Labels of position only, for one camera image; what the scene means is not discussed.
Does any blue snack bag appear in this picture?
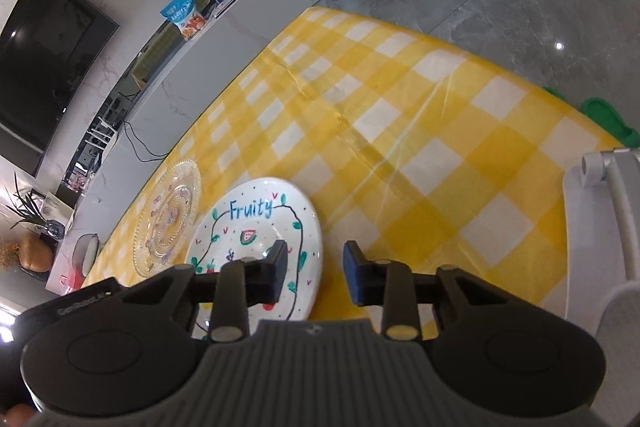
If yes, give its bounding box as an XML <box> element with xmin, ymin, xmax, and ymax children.
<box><xmin>159</xmin><ymin>0</ymin><xmax>209</xmax><ymax>41</ymax></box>

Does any pink storage box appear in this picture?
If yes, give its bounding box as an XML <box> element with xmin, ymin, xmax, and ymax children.
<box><xmin>59</xmin><ymin>271</ymin><xmax>89</xmax><ymax>294</ymax></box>

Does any plant in blue vase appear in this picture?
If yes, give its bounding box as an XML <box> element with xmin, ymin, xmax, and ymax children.
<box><xmin>2</xmin><ymin>171</ymin><xmax>67</xmax><ymax>241</ymax></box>

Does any brown round vase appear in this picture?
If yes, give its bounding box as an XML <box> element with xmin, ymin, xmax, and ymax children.
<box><xmin>17</xmin><ymin>234</ymin><xmax>54</xmax><ymax>274</ymax></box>

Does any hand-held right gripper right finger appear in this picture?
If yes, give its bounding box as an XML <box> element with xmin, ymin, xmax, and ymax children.
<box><xmin>342</xmin><ymin>240</ymin><xmax>482</xmax><ymax>342</ymax></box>

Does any clear glass plate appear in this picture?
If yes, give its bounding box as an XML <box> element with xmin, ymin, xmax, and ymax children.
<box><xmin>132</xmin><ymin>160</ymin><xmax>202</xmax><ymax>279</ymax></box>

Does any black power cable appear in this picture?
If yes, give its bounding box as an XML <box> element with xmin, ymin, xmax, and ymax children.
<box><xmin>122</xmin><ymin>119</ymin><xmax>172</xmax><ymax>161</ymax></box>

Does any green plastic item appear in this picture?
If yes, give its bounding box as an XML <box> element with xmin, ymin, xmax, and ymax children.
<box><xmin>542</xmin><ymin>85</ymin><xmax>627</xmax><ymax>148</ymax></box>

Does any yellow checked tablecloth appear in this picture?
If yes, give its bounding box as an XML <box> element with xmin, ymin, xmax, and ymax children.
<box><xmin>79</xmin><ymin>6</ymin><xmax>629</xmax><ymax>344</ymax></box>

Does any white router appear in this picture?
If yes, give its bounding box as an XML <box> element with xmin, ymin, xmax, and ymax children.
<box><xmin>82</xmin><ymin>121</ymin><xmax>117</xmax><ymax>158</ymax></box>

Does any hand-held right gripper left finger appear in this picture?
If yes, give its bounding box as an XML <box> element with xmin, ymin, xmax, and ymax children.
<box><xmin>145</xmin><ymin>239</ymin><xmax>290</xmax><ymax>342</ymax></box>

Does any white phone stand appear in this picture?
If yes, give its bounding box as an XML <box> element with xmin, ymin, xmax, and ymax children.
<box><xmin>562</xmin><ymin>146</ymin><xmax>640</xmax><ymax>359</ymax></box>

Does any white fruit-print plate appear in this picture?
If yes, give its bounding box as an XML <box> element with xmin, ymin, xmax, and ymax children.
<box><xmin>185</xmin><ymin>176</ymin><xmax>325</xmax><ymax>342</ymax></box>

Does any dried flower bunch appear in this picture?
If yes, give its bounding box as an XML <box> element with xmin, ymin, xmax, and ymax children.
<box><xmin>0</xmin><ymin>239</ymin><xmax>21</xmax><ymax>271</ymax></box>

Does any black wall television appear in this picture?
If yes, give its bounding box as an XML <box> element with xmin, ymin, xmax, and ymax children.
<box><xmin>0</xmin><ymin>0</ymin><xmax>120</xmax><ymax>178</ymax></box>

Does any white television cabinet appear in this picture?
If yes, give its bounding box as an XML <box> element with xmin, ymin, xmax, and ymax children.
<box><xmin>44</xmin><ymin>0</ymin><xmax>327</xmax><ymax>294</ymax></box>

